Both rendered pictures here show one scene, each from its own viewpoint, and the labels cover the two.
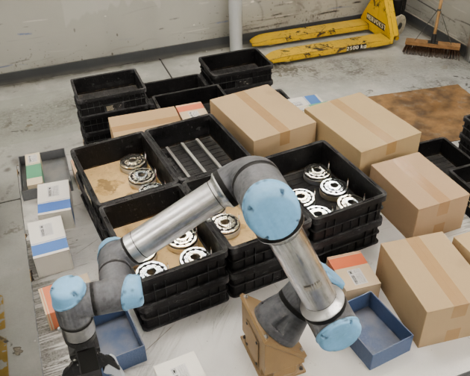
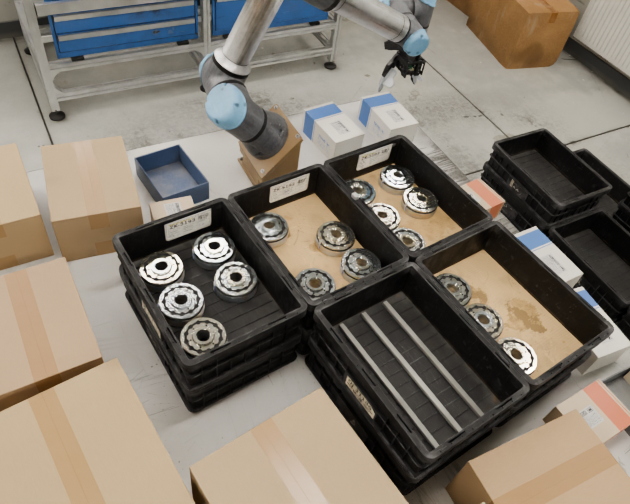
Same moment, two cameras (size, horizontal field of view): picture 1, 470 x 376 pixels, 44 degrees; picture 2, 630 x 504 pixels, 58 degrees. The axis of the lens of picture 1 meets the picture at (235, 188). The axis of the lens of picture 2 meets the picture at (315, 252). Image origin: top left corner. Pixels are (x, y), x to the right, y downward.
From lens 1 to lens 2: 2.51 m
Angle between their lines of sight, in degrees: 93
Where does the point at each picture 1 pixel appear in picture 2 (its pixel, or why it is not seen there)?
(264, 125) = (305, 444)
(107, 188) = (520, 312)
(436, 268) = (88, 174)
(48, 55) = not seen: outside the picture
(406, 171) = (43, 338)
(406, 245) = (109, 202)
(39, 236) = (554, 255)
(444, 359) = not seen: hidden behind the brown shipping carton
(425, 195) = (39, 283)
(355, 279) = (177, 207)
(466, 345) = not seen: hidden behind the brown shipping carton
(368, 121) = (63, 475)
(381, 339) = (161, 182)
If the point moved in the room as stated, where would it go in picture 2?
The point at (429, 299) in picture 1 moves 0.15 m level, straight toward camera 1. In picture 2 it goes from (113, 145) to (139, 117)
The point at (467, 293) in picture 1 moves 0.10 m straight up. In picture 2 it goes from (69, 150) to (61, 120)
